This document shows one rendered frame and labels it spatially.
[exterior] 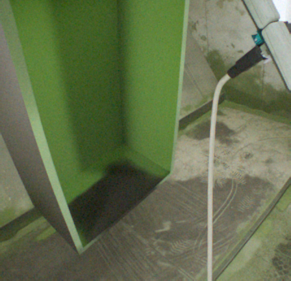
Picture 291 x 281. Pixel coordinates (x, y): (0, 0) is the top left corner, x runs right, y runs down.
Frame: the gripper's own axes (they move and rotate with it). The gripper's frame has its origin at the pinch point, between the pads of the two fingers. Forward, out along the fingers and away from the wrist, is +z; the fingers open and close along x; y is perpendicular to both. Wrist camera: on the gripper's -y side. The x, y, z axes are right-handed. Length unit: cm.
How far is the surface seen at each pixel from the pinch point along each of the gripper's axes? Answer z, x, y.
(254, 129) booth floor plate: -119, -33, 145
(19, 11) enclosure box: 46, 43, 34
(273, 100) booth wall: -151, -15, 138
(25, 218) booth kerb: 84, -23, 146
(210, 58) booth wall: -133, 53, 180
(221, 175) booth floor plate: -51, -49, 123
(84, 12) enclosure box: 23, 45, 44
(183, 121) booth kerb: -69, 1, 176
